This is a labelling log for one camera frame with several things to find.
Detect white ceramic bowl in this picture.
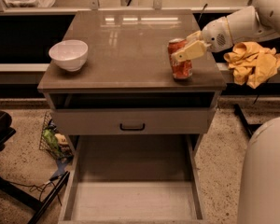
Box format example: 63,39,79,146
49,40,88,72

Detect black drawer handle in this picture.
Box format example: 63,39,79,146
119,123,146,132

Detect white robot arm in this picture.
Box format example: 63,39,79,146
170,0,280,224

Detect red coke can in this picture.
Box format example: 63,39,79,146
167,38,192,79

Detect black office chair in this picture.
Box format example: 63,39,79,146
0,109,18,156

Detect black floor stand right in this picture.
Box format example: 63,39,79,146
233,104,260,138

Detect wire basket with snacks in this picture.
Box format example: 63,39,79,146
39,112,73,160

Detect black metal stand leg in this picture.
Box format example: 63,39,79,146
0,171,70,224

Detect closed grey top drawer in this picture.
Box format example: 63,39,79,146
51,108,216,135

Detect grey drawer cabinet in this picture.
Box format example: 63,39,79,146
38,10,226,147

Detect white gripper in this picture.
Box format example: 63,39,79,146
171,17,233,63

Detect open grey middle drawer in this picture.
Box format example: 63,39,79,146
58,134,208,224

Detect yellow crumpled cloth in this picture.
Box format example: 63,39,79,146
224,42,280,89

